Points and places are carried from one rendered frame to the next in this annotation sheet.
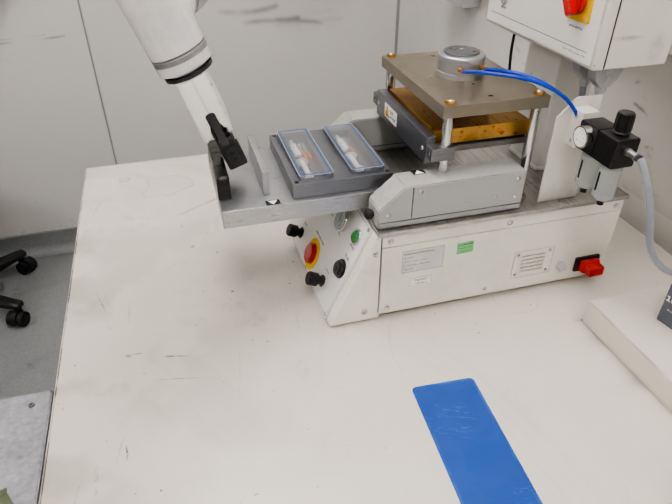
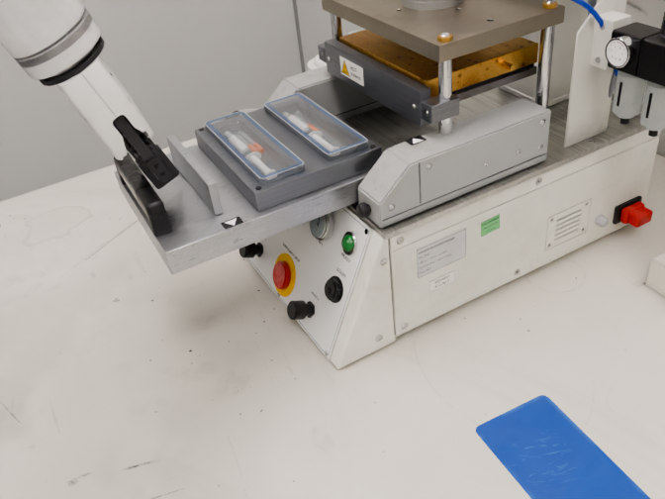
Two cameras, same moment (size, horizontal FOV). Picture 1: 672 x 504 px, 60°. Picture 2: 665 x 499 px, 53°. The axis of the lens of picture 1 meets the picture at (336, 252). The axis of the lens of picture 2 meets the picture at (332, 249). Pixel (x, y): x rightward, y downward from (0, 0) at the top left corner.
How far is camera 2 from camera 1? 0.18 m
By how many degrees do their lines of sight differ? 7
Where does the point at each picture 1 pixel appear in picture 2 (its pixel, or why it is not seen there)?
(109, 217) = not seen: outside the picture
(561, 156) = (587, 83)
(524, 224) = (555, 179)
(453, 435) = (551, 481)
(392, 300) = (411, 315)
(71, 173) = not seen: outside the picture
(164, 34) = (28, 13)
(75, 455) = not seen: outside the picture
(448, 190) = (461, 156)
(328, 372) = (357, 435)
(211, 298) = (164, 367)
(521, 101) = (531, 20)
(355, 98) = (256, 62)
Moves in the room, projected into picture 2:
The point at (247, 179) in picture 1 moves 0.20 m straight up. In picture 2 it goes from (184, 197) to (137, 29)
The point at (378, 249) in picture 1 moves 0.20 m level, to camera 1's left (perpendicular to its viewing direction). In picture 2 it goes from (386, 254) to (216, 292)
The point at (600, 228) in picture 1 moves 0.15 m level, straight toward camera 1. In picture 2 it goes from (639, 163) to (649, 225)
